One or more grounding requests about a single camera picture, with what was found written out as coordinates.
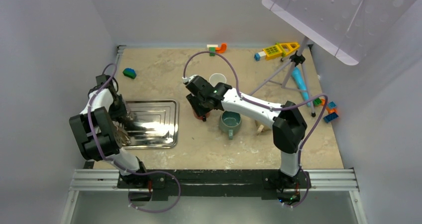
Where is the red mug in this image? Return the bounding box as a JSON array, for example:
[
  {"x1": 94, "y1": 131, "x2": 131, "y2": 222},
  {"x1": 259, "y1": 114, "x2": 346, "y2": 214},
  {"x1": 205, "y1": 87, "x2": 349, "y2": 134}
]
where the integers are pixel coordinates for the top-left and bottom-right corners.
[{"x1": 193, "y1": 112, "x2": 210, "y2": 122}]

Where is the pink mug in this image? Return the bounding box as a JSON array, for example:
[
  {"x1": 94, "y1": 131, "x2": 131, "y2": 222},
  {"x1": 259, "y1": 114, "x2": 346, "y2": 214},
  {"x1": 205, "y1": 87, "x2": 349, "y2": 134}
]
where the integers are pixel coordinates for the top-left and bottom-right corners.
[{"x1": 209, "y1": 73, "x2": 227, "y2": 87}]

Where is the teal speckled mug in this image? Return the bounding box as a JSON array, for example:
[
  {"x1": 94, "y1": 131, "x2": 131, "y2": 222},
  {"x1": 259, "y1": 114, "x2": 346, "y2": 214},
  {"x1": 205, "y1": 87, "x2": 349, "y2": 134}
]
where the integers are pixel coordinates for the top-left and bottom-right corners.
[{"x1": 218, "y1": 111, "x2": 242, "y2": 140}]

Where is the beige round mug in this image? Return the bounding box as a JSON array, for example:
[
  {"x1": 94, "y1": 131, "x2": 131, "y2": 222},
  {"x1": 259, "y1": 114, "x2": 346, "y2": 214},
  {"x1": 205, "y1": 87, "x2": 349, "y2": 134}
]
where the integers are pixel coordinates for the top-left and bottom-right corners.
[{"x1": 255, "y1": 120, "x2": 271, "y2": 135}]

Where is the mauve mug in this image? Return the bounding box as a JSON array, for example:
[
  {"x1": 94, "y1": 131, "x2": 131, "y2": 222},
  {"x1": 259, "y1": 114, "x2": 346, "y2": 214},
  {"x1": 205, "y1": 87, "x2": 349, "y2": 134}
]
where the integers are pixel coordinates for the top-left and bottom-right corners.
[{"x1": 125, "y1": 112, "x2": 137, "y2": 123}]

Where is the brown striped mug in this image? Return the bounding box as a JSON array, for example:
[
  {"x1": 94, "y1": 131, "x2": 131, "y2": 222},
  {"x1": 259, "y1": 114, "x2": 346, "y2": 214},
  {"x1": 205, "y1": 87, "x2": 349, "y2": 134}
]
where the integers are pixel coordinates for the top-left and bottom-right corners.
[{"x1": 117, "y1": 126, "x2": 131, "y2": 146}]

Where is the orange elbow toy piece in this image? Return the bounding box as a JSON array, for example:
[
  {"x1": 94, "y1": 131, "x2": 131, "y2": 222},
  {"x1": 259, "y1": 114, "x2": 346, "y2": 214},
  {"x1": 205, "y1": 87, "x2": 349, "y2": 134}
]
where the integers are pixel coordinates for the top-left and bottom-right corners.
[{"x1": 215, "y1": 43, "x2": 227, "y2": 54}]

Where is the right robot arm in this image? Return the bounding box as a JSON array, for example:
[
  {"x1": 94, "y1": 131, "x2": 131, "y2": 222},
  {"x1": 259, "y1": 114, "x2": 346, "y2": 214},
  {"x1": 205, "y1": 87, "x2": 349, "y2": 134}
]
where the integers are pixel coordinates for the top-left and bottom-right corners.
[{"x1": 182, "y1": 75, "x2": 308, "y2": 188}]

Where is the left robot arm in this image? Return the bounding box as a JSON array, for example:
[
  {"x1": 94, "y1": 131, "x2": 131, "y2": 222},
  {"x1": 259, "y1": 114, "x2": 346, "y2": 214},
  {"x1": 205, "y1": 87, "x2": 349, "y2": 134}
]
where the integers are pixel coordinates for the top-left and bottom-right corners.
[{"x1": 69, "y1": 74, "x2": 149, "y2": 189}]

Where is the metal tray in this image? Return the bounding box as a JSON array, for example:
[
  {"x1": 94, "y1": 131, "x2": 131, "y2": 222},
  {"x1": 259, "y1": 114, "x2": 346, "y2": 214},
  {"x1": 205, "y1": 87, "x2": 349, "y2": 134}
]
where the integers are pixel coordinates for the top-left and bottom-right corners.
[{"x1": 123, "y1": 99, "x2": 179, "y2": 149}]

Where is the blue white toy block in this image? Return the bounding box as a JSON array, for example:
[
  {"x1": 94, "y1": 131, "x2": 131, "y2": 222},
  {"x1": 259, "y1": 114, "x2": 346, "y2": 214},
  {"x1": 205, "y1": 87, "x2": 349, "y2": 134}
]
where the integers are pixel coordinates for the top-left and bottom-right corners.
[{"x1": 254, "y1": 51, "x2": 267, "y2": 61}]

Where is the blue green toy block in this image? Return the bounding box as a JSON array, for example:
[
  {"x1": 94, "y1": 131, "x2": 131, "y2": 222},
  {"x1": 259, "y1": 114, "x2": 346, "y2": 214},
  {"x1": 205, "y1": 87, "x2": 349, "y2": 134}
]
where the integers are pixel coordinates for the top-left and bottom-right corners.
[{"x1": 122, "y1": 68, "x2": 137, "y2": 80}]

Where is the yellow toy block structure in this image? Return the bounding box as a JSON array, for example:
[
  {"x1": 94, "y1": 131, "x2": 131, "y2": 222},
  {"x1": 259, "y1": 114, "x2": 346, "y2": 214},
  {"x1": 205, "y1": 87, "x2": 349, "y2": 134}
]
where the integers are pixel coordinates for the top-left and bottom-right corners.
[{"x1": 263, "y1": 42, "x2": 300, "y2": 60}]

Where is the tripod stand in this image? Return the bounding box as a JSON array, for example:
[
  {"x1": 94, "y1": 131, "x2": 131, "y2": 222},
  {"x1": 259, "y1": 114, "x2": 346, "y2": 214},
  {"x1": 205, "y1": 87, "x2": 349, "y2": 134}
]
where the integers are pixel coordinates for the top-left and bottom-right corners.
[{"x1": 249, "y1": 37, "x2": 311, "y2": 98}]

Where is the light blue cone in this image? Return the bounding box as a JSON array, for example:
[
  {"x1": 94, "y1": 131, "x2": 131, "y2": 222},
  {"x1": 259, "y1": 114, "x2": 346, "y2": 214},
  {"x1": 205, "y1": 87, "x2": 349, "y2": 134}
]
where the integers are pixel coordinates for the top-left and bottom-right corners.
[{"x1": 291, "y1": 67, "x2": 309, "y2": 101}]

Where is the orange curved toy piece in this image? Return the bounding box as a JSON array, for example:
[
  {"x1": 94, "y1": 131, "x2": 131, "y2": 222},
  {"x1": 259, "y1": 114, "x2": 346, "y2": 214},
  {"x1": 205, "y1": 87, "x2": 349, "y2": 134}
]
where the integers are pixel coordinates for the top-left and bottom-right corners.
[{"x1": 320, "y1": 99, "x2": 338, "y2": 114}]

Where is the perforated white board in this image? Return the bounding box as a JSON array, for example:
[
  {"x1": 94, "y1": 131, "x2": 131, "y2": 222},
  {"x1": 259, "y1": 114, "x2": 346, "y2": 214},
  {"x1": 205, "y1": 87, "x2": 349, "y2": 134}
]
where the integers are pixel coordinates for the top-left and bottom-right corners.
[{"x1": 262, "y1": 0, "x2": 417, "y2": 66}]

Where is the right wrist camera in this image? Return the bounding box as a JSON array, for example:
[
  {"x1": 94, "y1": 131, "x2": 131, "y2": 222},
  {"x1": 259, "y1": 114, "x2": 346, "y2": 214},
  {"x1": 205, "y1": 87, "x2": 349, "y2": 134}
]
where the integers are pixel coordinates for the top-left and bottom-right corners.
[{"x1": 182, "y1": 75, "x2": 197, "y2": 85}]

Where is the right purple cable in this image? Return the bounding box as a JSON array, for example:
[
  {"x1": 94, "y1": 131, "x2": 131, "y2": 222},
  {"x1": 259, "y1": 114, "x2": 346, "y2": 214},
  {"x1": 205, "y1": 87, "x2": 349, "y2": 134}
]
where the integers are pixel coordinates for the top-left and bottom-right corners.
[{"x1": 183, "y1": 50, "x2": 329, "y2": 184}]

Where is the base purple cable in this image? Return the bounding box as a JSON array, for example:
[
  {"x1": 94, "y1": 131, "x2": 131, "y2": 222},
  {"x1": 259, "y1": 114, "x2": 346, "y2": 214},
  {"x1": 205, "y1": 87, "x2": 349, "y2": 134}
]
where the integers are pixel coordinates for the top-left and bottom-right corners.
[{"x1": 127, "y1": 171, "x2": 182, "y2": 214}]

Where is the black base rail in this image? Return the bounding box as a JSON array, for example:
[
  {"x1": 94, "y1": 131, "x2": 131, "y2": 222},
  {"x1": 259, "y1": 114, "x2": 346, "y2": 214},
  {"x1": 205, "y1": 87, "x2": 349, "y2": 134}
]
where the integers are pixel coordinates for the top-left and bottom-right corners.
[{"x1": 117, "y1": 169, "x2": 311, "y2": 203}]

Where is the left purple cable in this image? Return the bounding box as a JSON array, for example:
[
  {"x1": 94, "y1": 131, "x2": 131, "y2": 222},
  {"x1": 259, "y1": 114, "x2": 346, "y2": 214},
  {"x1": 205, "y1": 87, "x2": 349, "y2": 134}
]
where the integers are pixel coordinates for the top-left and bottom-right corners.
[{"x1": 86, "y1": 63, "x2": 132, "y2": 175}]

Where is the aluminium frame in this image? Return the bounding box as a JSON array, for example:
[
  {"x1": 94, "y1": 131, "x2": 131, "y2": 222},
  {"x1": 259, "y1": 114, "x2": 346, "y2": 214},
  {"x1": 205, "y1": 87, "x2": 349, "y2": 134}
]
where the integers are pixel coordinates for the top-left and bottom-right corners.
[{"x1": 60, "y1": 169, "x2": 368, "y2": 224}]

